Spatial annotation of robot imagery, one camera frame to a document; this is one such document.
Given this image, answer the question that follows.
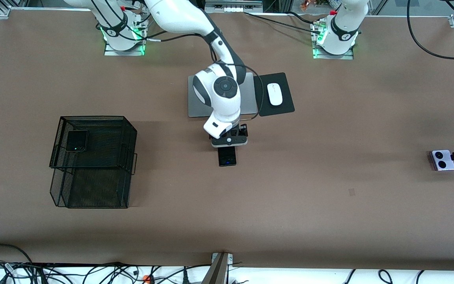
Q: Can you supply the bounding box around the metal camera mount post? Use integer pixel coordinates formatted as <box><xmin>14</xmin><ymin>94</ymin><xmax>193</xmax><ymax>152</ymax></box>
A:
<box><xmin>201</xmin><ymin>252</ymin><xmax>233</xmax><ymax>284</ymax></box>

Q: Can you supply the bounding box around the white computer mouse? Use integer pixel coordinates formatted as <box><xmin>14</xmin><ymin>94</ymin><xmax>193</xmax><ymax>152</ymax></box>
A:
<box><xmin>267</xmin><ymin>83</ymin><xmax>283</xmax><ymax>106</ymax></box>

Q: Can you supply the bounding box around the long black smartphone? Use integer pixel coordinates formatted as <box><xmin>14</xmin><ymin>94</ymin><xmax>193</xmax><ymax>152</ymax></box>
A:
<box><xmin>218</xmin><ymin>146</ymin><xmax>237</xmax><ymax>167</ymax></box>

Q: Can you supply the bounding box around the black mouse pad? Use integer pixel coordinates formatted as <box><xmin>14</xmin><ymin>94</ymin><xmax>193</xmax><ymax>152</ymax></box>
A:
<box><xmin>253</xmin><ymin>72</ymin><xmax>295</xmax><ymax>117</ymax></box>

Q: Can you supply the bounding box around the silver laptop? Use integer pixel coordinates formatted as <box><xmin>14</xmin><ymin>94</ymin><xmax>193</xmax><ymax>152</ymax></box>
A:
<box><xmin>188</xmin><ymin>72</ymin><xmax>258</xmax><ymax>118</ymax></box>

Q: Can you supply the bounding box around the black mesh two-tier tray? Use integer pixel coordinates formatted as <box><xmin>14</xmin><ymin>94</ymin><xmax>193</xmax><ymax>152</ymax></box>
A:
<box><xmin>49</xmin><ymin>116</ymin><xmax>138</xmax><ymax>209</ymax></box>

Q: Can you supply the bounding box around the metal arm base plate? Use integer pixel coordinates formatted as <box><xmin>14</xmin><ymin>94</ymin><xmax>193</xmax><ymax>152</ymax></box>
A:
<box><xmin>313</xmin><ymin>43</ymin><xmax>354</xmax><ymax>60</ymax></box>
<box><xmin>104</xmin><ymin>39</ymin><xmax>145</xmax><ymax>56</ymax></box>

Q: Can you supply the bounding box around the lilac flip phone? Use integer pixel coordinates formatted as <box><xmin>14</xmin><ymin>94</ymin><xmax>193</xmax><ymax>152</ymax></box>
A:
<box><xmin>430</xmin><ymin>150</ymin><xmax>454</xmax><ymax>171</ymax></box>

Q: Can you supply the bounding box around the black table power cable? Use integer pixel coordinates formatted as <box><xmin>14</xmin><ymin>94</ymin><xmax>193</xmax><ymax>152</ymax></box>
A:
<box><xmin>244</xmin><ymin>12</ymin><xmax>322</xmax><ymax>34</ymax></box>

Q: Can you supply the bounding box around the white power strip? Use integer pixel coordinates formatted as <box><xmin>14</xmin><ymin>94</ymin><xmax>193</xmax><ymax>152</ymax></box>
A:
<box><xmin>205</xmin><ymin>0</ymin><xmax>263</xmax><ymax>12</ymax></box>

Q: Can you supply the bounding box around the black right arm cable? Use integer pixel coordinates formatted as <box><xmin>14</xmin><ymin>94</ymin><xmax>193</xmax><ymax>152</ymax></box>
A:
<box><xmin>93</xmin><ymin>0</ymin><xmax>260</xmax><ymax>119</ymax></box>

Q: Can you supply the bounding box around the small black flip phone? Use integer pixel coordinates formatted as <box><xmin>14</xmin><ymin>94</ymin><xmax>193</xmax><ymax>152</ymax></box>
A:
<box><xmin>65</xmin><ymin>130</ymin><xmax>89</xmax><ymax>152</ymax></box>

